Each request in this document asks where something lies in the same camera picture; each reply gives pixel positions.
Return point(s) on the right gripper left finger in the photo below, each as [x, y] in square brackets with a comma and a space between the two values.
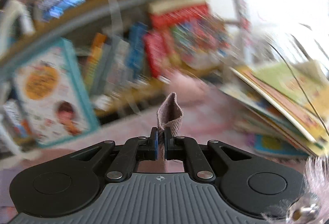
[135, 149]

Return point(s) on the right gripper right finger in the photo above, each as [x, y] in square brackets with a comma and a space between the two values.
[188, 151]

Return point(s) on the purple and pink sweater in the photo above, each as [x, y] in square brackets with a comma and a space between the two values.
[169, 115]

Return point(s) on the pink checkered table mat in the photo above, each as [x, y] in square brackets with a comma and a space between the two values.
[157, 179]

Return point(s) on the pink plush toy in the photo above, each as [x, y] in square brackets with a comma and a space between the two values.
[188, 90]

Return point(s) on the teal children's picture book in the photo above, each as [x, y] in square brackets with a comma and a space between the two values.
[50, 88]

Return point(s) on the red thick book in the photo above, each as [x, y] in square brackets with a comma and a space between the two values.
[179, 16]

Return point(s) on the smartphone with lit screen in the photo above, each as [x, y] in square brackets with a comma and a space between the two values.
[55, 8]

